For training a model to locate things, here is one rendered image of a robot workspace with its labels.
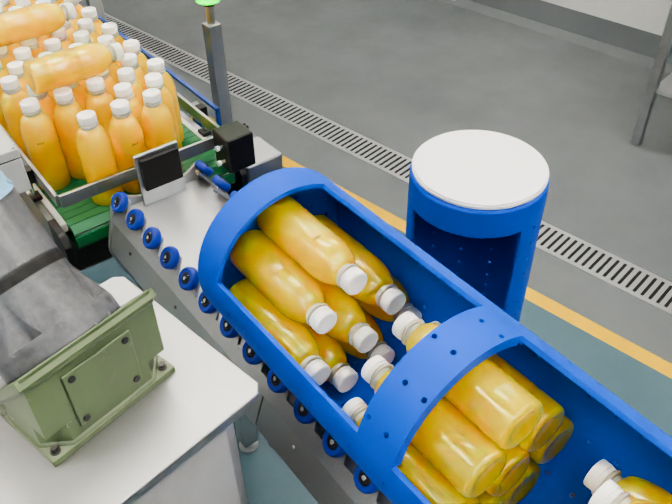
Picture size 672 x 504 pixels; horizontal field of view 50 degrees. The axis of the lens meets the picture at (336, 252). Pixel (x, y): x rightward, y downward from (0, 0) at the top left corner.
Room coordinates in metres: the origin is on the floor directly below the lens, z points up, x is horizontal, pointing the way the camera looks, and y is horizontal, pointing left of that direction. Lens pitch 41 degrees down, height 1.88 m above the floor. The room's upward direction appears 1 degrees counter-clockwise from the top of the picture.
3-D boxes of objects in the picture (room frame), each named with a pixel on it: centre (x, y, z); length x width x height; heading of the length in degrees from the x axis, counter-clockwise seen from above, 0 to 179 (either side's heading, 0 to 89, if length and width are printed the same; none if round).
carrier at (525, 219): (1.23, -0.30, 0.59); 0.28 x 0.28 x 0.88
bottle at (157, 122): (1.42, 0.40, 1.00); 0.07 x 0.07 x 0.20
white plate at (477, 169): (1.23, -0.30, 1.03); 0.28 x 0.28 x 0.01
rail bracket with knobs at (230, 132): (1.44, 0.24, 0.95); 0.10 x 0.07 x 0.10; 127
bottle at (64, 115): (1.43, 0.59, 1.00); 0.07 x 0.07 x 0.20
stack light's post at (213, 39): (1.81, 0.31, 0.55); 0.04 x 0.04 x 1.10; 37
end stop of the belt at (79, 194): (1.35, 0.42, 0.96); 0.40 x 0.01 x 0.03; 127
